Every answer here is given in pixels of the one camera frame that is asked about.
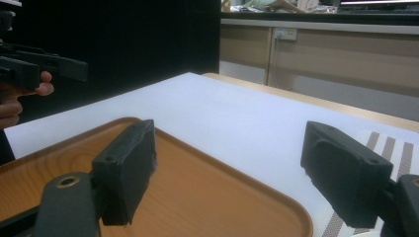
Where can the wooden tray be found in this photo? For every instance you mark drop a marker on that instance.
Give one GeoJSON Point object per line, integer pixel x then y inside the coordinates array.
{"type": "Point", "coordinates": [197, 204]}

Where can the beige counter cabinet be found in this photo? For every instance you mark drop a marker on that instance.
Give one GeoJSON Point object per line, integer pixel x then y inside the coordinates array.
{"type": "Point", "coordinates": [346, 62]}

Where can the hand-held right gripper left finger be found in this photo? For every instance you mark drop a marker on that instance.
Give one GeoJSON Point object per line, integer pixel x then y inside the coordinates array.
{"type": "Point", "coordinates": [123, 171]}

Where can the black curtain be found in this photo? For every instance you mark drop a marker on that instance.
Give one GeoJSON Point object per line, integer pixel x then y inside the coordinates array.
{"type": "Point", "coordinates": [131, 36]}

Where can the clutter on counter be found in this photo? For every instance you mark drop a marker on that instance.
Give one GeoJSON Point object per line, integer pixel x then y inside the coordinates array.
{"type": "Point", "coordinates": [280, 6]}

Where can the striped placemat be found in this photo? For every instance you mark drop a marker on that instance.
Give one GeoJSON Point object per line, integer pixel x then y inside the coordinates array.
{"type": "Point", "coordinates": [403, 154]}

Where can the wooden table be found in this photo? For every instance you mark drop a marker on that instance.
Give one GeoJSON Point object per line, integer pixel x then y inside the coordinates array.
{"type": "Point", "coordinates": [329, 103]}

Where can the white wall socket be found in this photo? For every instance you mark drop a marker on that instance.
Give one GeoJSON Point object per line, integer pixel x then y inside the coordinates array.
{"type": "Point", "coordinates": [285, 34]}

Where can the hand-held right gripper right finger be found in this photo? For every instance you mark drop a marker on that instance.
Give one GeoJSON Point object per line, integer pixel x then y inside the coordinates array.
{"type": "Point", "coordinates": [346, 177]}

